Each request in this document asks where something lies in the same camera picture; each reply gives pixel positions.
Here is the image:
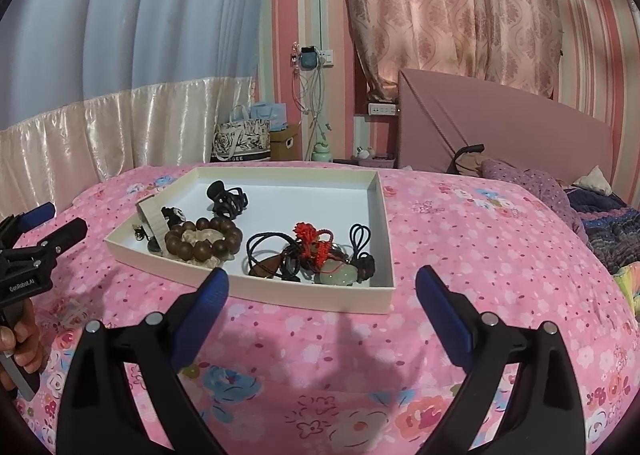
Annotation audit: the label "pink patterned curtain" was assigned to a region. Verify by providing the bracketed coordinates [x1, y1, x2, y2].
[347, 0, 562, 102]

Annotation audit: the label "blue sheer curtain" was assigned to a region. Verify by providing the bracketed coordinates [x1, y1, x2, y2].
[1, 0, 262, 127]

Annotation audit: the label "pink plastic basket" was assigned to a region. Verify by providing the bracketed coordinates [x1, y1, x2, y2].
[358, 155, 396, 169]

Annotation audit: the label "dark knitted blanket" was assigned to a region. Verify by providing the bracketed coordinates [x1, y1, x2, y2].
[565, 186, 640, 274]

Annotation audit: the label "black hair claw clip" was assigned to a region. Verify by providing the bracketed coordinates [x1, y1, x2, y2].
[206, 180, 248, 220]

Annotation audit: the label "brown cardboard box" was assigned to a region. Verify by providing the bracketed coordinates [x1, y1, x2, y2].
[270, 125, 302, 162]

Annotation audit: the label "black cord knot charm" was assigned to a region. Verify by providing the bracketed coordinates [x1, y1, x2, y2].
[349, 223, 375, 283]

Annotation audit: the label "person's left hand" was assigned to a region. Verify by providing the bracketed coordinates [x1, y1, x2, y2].
[1, 299, 46, 374]

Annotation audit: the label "colourful cartoon blanket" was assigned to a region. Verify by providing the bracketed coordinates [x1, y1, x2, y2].
[613, 261, 640, 319]

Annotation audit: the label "brown bag black strap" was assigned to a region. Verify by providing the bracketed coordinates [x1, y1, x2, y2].
[446, 142, 494, 177]

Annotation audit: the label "wall socket with charger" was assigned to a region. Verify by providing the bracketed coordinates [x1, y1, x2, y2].
[291, 46, 334, 71]

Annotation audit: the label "white charging cables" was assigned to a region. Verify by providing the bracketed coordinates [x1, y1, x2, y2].
[292, 66, 331, 147]

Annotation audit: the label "white power strip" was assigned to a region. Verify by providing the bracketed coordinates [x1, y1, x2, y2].
[368, 102, 398, 117]

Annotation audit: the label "brown pendant black cord necklace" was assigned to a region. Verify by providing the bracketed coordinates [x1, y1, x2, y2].
[243, 229, 304, 282]

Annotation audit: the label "pink padded headboard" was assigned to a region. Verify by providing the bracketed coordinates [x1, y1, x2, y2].
[397, 70, 613, 181]

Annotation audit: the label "beige scrunchie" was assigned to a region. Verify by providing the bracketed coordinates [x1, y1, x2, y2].
[177, 229, 234, 269]

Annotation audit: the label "light blue gift bag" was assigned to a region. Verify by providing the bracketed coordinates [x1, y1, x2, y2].
[250, 102, 288, 132]

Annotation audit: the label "purple dotted pillow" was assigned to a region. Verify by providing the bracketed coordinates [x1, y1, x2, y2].
[480, 158, 589, 245]

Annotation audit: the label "brown wooden bead bracelet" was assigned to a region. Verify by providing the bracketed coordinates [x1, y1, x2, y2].
[162, 216, 244, 263]

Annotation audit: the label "white shallow cardboard tray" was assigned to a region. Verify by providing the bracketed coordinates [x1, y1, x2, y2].
[104, 165, 395, 314]

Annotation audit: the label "black white patterned tote bag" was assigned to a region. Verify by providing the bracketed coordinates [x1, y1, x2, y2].
[210, 105, 270, 163]

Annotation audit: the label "cream satin drape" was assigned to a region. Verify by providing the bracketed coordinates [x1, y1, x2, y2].
[1, 77, 255, 216]

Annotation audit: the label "white tissue cloth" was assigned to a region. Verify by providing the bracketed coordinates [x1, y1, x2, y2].
[573, 166, 613, 196]

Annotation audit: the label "pink floral bedsheet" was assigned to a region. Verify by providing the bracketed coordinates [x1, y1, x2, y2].
[15, 166, 639, 454]

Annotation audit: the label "green water bottle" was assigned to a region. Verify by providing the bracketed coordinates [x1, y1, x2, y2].
[311, 130, 333, 163]

